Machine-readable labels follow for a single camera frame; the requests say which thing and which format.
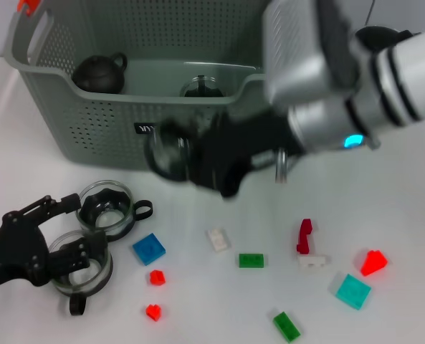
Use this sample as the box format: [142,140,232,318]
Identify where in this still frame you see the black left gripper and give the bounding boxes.
[0,192,108,291]

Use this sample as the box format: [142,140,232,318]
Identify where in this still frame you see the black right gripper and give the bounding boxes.
[161,111,303,200]

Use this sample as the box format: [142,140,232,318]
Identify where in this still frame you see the glass teacup black sleeve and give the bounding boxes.
[49,229,113,317]
[143,120,195,183]
[179,74,224,98]
[75,180,154,242]

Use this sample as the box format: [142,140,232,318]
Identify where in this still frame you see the dark red curved brick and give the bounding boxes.
[296,218,315,254]

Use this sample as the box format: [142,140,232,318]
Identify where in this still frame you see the grey perforated plastic storage bin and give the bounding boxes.
[3,0,292,173]

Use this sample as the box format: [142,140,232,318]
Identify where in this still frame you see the blue square brick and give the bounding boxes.
[132,232,166,267]

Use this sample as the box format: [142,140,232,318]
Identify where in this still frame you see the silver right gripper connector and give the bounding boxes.
[274,148,288,184]

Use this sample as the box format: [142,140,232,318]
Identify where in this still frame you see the white two-stud brick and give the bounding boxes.
[207,228,231,254]

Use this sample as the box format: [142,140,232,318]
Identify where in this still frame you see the small red brick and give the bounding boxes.
[149,269,166,287]
[145,303,162,322]

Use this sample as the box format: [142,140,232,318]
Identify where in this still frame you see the black clay teapot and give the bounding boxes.
[71,52,129,95]

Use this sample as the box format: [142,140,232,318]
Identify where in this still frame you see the green two-stud brick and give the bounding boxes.
[238,253,265,269]

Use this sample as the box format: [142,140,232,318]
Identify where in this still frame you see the white notched brick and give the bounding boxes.
[297,253,332,272]

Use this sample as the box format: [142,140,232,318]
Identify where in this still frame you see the flat green plate brick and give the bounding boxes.
[272,310,302,342]

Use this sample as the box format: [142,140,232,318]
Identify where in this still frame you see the orange-red slope brick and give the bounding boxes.
[360,249,388,277]

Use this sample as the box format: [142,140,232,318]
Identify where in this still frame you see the teal square brick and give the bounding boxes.
[335,274,373,311]

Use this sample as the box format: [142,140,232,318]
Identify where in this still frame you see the glass pitcher black lid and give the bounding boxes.
[355,24,423,51]

